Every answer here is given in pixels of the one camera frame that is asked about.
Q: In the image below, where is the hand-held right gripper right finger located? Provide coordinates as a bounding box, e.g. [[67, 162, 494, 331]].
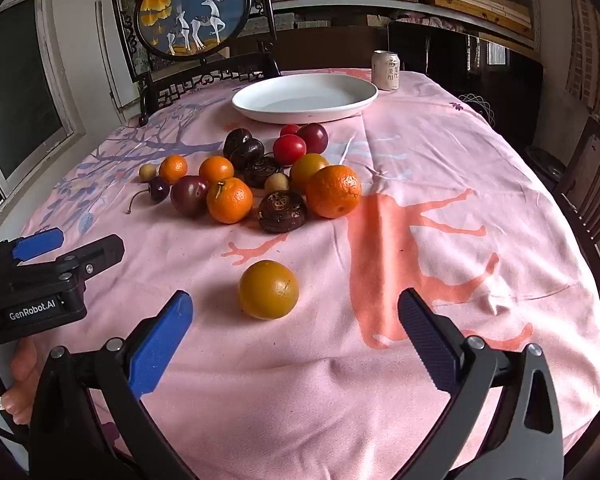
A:
[[396, 287, 566, 480]]

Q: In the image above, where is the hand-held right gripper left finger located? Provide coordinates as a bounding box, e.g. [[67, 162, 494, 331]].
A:
[[27, 290, 201, 480]]

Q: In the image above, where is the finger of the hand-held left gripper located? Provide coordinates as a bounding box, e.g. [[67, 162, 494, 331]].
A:
[[0, 226, 65, 268], [45, 233, 126, 286]]

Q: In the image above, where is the dark red cherry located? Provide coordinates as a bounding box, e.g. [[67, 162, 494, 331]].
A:
[[127, 177, 171, 214]]

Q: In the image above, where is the small mandarin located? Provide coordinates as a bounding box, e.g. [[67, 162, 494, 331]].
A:
[[159, 154, 188, 185], [198, 155, 235, 186]]

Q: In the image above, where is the yellow plum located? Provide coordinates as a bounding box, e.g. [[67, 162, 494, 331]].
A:
[[238, 259, 300, 321], [289, 153, 331, 195]]

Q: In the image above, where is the mandarin with stem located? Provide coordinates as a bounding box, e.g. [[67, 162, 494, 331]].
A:
[[206, 176, 254, 225]]

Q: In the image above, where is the large orange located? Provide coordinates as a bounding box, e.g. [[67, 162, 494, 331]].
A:
[[305, 164, 363, 220]]

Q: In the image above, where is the dark brown water chestnut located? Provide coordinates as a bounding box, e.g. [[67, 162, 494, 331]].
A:
[[242, 156, 284, 189], [257, 190, 309, 234], [229, 139, 266, 171]]

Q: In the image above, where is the white plate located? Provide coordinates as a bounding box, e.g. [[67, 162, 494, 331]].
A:
[[231, 73, 379, 125]]

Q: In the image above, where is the person's left hand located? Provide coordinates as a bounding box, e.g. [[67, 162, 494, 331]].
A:
[[2, 336, 48, 428]]

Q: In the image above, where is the white framed window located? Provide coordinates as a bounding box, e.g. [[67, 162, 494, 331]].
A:
[[0, 0, 87, 231]]

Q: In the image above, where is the pink printed tablecloth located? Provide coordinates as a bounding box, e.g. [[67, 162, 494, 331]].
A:
[[10, 67, 600, 480]]

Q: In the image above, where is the dark wooden chair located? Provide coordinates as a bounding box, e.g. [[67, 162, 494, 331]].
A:
[[525, 115, 600, 273]]

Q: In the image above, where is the red plum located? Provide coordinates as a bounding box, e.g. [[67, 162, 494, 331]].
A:
[[297, 122, 329, 155]]

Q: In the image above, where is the round deer screen ornament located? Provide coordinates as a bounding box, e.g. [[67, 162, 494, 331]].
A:
[[111, 0, 283, 127]]

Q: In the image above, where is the black glossy panel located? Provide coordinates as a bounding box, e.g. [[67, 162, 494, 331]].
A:
[[387, 20, 546, 127]]

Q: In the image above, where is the white drink can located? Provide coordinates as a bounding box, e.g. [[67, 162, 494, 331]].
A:
[[371, 50, 402, 93]]

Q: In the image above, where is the dark wooden cabinet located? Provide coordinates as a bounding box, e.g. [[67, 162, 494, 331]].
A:
[[275, 25, 391, 75]]

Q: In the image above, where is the pink patterned cloth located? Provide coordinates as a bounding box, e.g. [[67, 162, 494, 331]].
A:
[[395, 13, 463, 30]]

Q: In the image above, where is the white wall shelf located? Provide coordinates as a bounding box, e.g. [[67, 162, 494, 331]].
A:
[[272, 0, 537, 52]]

